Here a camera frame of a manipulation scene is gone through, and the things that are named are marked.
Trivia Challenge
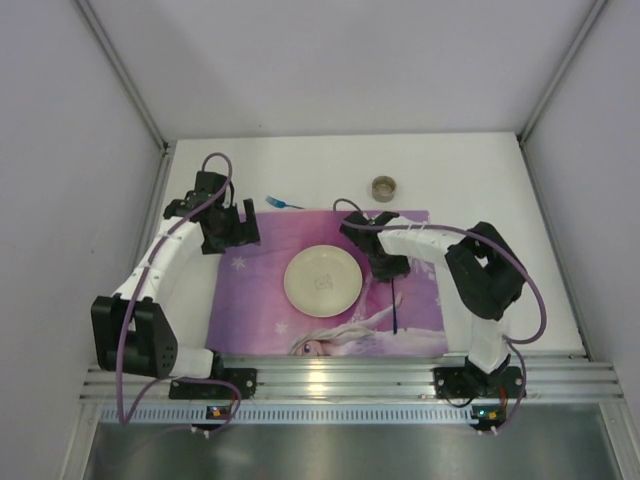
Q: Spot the blue plastic spoon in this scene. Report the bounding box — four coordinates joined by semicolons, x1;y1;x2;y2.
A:
390;279;399;335

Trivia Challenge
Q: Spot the blue plastic fork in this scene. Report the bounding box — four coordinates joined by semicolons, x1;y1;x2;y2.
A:
265;195;304;210

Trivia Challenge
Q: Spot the cream round plate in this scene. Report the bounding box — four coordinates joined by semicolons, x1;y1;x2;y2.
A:
283;245;363;318

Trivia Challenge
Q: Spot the purple pink printed cloth mat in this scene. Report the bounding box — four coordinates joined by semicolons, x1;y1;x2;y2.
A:
205;210;449;356

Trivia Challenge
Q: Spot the small beige cup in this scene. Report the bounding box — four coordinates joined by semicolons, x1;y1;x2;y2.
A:
371;175;397;203

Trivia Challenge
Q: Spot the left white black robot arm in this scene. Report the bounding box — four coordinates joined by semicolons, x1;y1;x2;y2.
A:
90;171;260;379

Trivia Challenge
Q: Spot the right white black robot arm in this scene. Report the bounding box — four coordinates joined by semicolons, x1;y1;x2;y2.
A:
340;211;525;398

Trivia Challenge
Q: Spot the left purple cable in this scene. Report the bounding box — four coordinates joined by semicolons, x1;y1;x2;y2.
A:
114;152;242;437

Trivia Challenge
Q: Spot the purple cable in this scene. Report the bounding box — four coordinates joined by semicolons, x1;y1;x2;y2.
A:
332;197;547;437
114;152;242;437

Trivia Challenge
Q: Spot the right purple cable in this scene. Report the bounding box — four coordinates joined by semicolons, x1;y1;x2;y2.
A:
332;197;547;437

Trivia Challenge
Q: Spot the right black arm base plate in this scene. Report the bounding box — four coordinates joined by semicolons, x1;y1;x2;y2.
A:
433;366;525;401

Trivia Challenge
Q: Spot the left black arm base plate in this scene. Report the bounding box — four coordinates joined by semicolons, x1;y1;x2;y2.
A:
168;368;258;400

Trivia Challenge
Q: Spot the grey slotted cable duct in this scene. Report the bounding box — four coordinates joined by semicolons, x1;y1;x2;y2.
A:
130;404;506;425

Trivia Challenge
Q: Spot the aluminium rail frame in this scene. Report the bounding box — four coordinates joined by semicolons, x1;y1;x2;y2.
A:
79;352;624;404

